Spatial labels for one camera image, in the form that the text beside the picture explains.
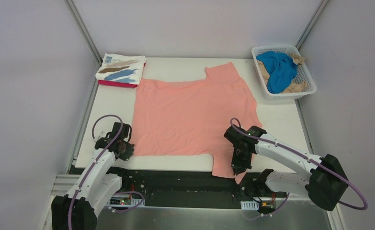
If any pink t shirt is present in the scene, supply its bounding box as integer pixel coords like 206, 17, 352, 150
131, 63, 261, 183

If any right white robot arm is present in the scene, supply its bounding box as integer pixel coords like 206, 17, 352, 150
224, 125, 348, 211

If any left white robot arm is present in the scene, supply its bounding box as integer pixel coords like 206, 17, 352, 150
51, 122, 134, 230

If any right controller board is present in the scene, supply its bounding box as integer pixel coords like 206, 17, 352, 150
258, 203, 275, 213

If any controller board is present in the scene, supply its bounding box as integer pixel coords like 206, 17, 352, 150
109, 197, 132, 206
258, 203, 275, 213

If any left controller board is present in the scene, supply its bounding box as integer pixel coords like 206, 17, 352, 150
109, 197, 132, 206

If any folded white printed t shirt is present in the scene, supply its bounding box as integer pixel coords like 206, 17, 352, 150
95, 53, 147, 88

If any beige t shirt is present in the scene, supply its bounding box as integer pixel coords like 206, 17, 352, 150
257, 53, 308, 93

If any white plastic basket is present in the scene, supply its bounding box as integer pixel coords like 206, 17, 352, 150
251, 45, 317, 101

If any blue t shirt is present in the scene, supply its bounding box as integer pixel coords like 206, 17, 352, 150
256, 51, 297, 94

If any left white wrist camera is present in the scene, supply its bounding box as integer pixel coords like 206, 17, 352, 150
94, 130, 107, 142

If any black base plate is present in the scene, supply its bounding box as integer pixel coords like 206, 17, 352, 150
69, 165, 302, 210

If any left aluminium frame post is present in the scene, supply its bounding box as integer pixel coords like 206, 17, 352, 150
64, 0, 102, 65

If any aluminium frame post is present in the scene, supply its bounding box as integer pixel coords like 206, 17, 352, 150
296, 0, 331, 50
64, 0, 102, 65

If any right aluminium frame post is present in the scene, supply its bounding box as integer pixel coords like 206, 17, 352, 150
296, 0, 331, 50

